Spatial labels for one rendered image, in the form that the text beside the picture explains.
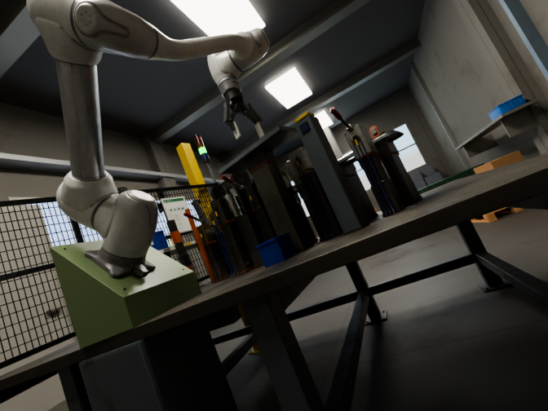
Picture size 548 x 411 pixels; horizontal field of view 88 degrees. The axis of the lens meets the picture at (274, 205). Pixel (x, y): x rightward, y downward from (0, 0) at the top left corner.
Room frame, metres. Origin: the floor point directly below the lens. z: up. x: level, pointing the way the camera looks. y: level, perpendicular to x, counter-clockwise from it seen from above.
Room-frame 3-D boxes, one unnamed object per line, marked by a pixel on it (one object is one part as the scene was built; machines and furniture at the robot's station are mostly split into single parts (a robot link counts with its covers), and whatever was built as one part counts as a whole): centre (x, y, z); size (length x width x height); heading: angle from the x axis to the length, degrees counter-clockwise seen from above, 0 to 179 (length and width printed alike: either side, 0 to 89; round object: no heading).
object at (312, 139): (1.02, -0.23, 0.92); 0.08 x 0.08 x 0.44; 55
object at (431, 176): (7.59, -3.67, 0.57); 1.15 x 0.77 x 1.14; 70
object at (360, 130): (1.09, -0.41, 0.88); 0.12 x 0.07 x 0.36; 145
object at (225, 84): (1.15, -0.02, 1.46); 0.09 x 0.09 x 0.06
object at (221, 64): (1.15, -0.04, 1.57); 0.13 x 0.11 x 0.16; 66
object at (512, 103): (3.12, -2.79, 1.16); 0.35 x 0.24 x 0.11; 160
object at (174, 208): (2.25, 0.74, 1.30); 0.23 x 0.02 x 0.31; 145
